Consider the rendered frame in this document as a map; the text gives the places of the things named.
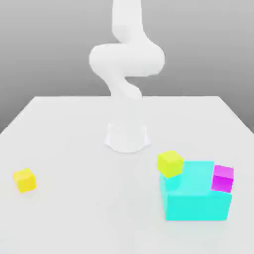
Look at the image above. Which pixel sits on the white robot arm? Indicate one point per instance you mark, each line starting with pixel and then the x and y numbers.
pixel 127 59

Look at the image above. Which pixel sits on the small magenta cube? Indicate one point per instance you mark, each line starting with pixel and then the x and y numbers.
pixel 222 179

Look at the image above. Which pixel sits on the small lime yellow cube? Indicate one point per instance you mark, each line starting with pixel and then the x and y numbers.
pixel 169 164

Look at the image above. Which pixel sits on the large cyan box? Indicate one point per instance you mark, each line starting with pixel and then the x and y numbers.
pixel 196 204

